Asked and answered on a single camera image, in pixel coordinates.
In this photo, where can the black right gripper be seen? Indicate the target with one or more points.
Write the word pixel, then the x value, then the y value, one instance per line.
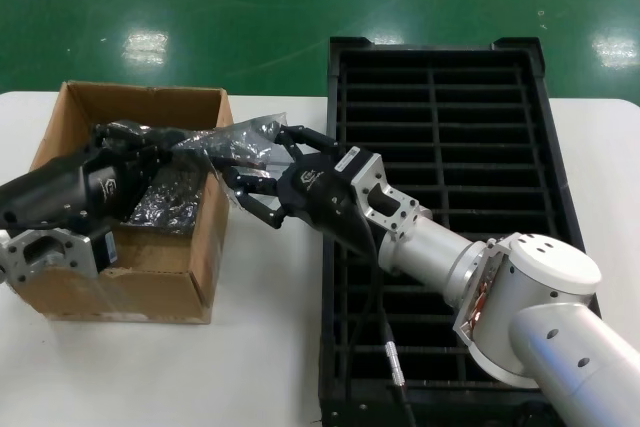
pixel 315 192

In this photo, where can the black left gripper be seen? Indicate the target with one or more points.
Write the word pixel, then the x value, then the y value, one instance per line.
pixel 75 192

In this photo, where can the shiny antistatic bag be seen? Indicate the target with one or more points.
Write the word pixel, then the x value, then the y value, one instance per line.
pixel 160 207
pixel 220 139

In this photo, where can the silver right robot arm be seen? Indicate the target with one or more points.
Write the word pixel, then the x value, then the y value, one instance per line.
pixel 550 267

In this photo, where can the brown cardboard box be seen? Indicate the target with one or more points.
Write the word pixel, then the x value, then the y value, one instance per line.
pixel 150 104

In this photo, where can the black slotted plastic container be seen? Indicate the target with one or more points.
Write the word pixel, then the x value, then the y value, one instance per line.
pixel 334 97

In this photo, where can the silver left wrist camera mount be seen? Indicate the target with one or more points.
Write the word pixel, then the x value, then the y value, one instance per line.
pixel 60 252

